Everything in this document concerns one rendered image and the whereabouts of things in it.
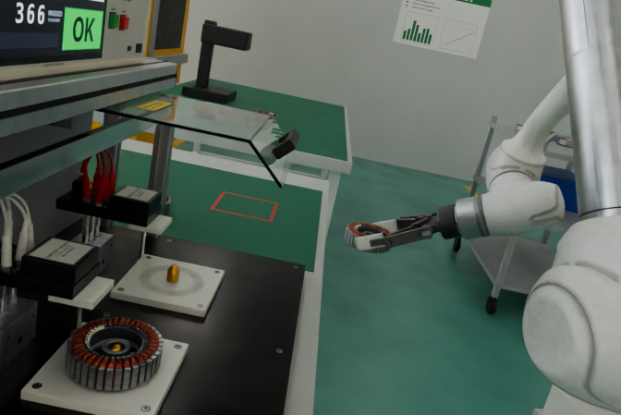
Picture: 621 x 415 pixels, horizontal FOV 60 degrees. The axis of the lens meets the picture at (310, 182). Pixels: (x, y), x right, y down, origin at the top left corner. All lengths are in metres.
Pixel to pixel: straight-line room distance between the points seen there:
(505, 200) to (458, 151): 5.02
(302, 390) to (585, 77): 0.56
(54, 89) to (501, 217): 0.85
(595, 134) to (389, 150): 5.36
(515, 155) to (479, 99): 4.87
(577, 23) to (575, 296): 0.36
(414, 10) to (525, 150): 4.76
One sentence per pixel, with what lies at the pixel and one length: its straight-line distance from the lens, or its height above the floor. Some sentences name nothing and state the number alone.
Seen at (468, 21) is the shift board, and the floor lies 1.65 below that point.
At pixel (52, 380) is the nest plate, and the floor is 0.78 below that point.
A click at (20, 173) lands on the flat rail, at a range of 0.61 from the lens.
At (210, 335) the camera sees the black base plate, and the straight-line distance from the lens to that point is 0.84.
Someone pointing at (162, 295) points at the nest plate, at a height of 0.78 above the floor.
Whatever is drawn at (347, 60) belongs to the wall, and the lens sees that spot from 5.90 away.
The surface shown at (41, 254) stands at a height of 0.92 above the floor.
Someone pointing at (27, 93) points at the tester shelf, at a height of 1.11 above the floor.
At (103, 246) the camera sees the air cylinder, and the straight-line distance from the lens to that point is 0.96.
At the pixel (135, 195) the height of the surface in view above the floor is 0.92.
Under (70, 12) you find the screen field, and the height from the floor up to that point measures 1.19.
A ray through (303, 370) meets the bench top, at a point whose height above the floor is 0.75.
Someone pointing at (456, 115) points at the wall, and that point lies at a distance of 6.09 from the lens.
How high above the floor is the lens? 1.22
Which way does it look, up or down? 15 degrees down
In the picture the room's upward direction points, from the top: 12 degrees clockwise
